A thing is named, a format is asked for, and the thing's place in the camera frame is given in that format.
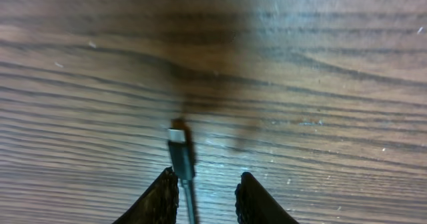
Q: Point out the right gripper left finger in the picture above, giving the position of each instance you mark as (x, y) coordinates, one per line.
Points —
(158, 204)

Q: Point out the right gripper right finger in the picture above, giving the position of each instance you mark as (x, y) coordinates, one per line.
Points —
(254, 205)

